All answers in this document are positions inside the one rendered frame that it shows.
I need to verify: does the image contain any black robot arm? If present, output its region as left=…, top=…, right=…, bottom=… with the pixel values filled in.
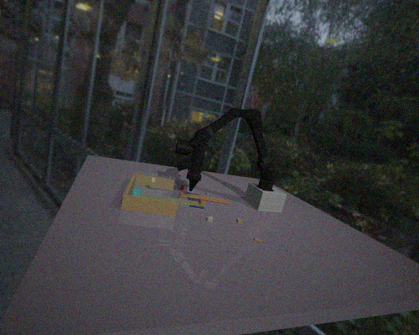
left=176, top=108, right=278, bottom=191

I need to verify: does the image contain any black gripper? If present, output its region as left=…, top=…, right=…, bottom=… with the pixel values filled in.
left=187, top=156, right=204, bottom=191

